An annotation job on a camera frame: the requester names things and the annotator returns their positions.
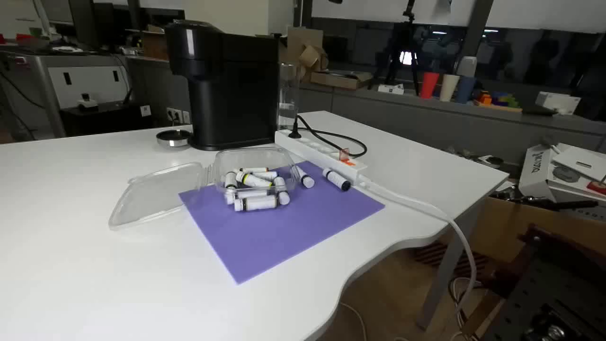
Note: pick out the black perforated base board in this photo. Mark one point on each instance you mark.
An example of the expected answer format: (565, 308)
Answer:
(556, 297)

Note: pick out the stack of white boxes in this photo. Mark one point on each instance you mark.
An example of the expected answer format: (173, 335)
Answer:
(561, 172)

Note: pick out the grey table leg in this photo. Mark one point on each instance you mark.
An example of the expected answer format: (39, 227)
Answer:
(446, 268)

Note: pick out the white box on counter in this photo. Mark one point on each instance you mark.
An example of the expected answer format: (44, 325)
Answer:
(560, 104)

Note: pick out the grey plastic cup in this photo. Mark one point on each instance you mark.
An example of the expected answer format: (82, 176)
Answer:
(469, 66)

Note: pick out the grey desk with white panel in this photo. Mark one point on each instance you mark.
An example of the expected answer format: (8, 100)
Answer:
(44, 96)

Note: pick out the blue plastic cup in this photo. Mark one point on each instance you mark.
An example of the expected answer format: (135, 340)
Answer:
(465, 90)

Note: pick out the clear glass jar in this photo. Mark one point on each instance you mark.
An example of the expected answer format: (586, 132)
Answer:
(289, 96)

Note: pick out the beige plastic cup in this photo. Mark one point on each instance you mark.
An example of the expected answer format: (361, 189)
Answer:
(450, 88)

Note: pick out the round metal drip tray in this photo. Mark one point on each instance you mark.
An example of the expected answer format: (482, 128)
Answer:
(173, 138)

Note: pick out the white power strip orange switch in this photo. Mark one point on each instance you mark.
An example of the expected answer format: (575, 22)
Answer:
(329, 155)

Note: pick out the red plastic cup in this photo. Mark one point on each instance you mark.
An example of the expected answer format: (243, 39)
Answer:
(429, 86)

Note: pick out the black coffee machine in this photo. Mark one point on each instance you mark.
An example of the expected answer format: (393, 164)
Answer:
(230, 88)

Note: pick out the white wall socket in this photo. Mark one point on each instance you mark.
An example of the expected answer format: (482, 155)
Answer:
(177, 117)

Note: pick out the black camera tripod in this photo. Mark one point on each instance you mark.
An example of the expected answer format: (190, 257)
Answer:
(410, 45)

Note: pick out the open cardboard box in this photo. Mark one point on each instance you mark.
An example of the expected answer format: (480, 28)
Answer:
(313, 54)

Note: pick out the purple paper mat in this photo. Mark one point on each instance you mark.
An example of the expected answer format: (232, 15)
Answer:
(285, 229)

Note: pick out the white bottle with black cap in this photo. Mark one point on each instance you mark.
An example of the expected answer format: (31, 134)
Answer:
(336, 179)
(253, 172)
(230, 196)
(230, 181)
(255, 181)
(306, 179)
(258, 204)
(283, 198)

